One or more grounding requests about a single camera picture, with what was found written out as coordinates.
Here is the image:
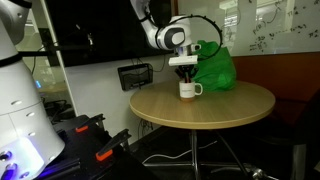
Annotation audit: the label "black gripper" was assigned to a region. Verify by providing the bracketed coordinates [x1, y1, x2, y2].
[174, 64, 198, 84]

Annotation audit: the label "white ceramic mug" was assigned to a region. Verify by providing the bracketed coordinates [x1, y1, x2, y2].
[178, 79, 204, 102]

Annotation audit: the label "green plastic bag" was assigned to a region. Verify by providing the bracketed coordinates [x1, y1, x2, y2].
[190, 39, 238, 93]

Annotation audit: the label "metal table leg base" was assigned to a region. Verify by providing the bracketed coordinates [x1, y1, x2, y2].
[142, 128, 251, 180]

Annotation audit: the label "whiteboard with writing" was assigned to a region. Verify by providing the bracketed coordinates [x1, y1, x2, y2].
[177, 0, 320, 57]

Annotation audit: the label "brown red bench seat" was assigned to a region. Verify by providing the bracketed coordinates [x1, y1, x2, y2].
[231, 51, 320, 134]

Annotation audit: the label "silver metal floor fitting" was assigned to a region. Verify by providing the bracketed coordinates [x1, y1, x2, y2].
[250, 167, 279, 180]

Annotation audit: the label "black robot cart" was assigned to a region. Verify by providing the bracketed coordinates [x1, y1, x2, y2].
[36, 114, 158, 180]

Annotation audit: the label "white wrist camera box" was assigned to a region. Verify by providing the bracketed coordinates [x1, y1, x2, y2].
[168, 55, 200, 67]

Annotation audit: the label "black cables under screen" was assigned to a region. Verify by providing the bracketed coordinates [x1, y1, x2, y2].
[130, 54, 167, 75]

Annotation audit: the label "black wire mesh wall holder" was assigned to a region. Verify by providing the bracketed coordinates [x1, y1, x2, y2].
[117, 63, 154, 92]

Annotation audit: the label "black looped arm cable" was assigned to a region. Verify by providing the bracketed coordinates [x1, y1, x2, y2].
[169, 14, 224, 62]

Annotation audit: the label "white floor cable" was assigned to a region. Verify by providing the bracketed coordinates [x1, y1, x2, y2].
[141, 139, 219, 165]

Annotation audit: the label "large black wall screen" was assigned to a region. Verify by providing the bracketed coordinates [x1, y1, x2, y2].
[44, 0, 175, 68]

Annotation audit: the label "orange handled black clamp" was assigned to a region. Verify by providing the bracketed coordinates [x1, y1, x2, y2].
[95, 128, 132, 163]
[74, 113, 107, 134]

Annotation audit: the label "black horizontal mount bar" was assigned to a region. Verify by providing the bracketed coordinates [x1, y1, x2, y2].
[23, 44, 95, 58]

